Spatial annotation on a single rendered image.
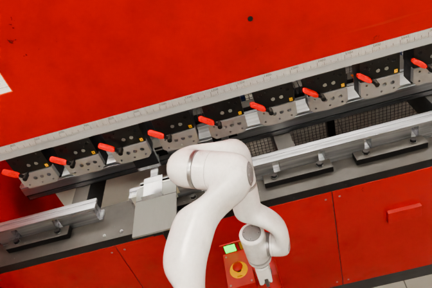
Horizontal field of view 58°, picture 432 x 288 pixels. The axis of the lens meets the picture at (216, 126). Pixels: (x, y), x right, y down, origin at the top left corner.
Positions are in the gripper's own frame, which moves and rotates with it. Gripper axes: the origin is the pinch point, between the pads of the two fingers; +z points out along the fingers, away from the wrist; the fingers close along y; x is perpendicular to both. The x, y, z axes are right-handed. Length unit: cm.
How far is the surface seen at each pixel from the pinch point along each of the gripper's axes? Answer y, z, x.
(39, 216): -49, -14, -93
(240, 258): -12.1, 1.9, -8.4
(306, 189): -29.7, -6.0, 25.6
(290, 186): -34.2, -5.7, 19.7
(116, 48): -49, -82, -26
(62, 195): -169, 94, -159
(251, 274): -4.0, 1.2, -5.5
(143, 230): -22, -19, -41
